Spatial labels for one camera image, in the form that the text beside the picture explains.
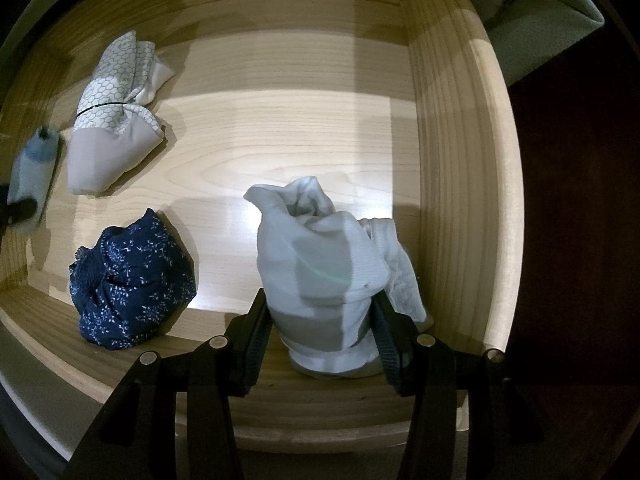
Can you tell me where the white fluffy roll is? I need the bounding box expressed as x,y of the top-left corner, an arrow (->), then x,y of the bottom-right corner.
244,177 -> 434,378

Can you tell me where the grey wooden drawer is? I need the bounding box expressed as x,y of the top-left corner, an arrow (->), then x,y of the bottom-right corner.
1,0 -> 524,457

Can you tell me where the light blue underwear roll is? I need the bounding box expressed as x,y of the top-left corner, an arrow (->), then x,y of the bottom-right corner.
8,126 -> 60,235

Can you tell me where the navy floral underwear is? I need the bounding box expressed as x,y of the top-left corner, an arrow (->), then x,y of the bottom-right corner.
68,208 -> 196,350

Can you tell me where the hexagon pattern beige roll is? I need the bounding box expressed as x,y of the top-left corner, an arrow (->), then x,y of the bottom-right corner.
67,30 -> 175,195

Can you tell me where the grey nightstand cabinet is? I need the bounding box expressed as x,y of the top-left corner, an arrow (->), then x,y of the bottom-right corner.
471,0 -> 604,86

